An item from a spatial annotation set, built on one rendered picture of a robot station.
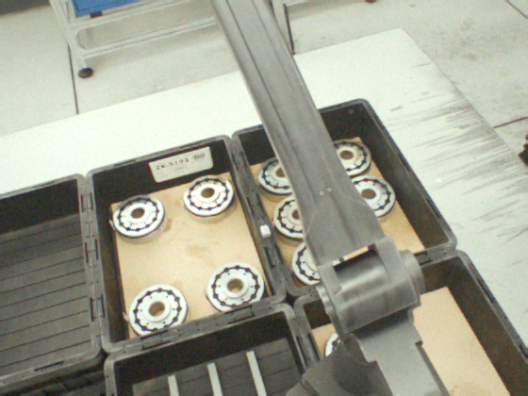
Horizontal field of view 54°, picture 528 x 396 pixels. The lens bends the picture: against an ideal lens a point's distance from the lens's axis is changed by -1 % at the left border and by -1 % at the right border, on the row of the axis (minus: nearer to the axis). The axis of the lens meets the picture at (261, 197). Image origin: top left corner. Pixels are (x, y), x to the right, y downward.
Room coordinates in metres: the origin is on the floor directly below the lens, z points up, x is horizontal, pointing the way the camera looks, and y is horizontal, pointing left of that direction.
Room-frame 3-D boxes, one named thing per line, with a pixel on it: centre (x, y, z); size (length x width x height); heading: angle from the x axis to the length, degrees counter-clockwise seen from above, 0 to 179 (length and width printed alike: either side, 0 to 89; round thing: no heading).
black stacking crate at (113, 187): (0.56, 0.16, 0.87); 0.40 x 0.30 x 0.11; 10
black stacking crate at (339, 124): (0.61, -0.14, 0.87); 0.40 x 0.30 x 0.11; 10
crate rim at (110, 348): (0.56, 0.16, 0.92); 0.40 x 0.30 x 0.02; 10
